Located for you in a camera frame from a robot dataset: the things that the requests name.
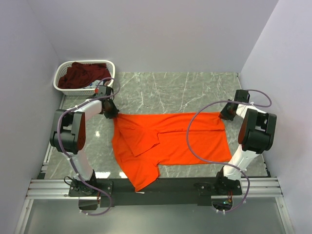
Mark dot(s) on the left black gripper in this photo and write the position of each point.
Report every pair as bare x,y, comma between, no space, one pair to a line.
114,111

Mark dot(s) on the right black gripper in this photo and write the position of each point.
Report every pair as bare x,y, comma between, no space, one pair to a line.
224,114

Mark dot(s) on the orange polo shirt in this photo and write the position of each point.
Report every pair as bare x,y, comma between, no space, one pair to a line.
143,142

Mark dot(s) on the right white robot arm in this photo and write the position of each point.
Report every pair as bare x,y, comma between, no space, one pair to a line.
255,136

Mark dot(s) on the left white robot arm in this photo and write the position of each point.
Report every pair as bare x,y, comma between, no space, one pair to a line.
68,135

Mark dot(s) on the white printed shirt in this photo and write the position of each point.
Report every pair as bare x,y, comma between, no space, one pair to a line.
94,84

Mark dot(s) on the white plastic laundry basket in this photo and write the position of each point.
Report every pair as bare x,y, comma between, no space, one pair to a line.
79,92

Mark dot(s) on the dark red shirt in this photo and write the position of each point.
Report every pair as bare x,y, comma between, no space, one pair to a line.
80,75

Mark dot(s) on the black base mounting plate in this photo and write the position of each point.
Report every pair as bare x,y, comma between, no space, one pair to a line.
163,191

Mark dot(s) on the aluminium rail frame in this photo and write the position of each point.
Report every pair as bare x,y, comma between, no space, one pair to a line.
57,189

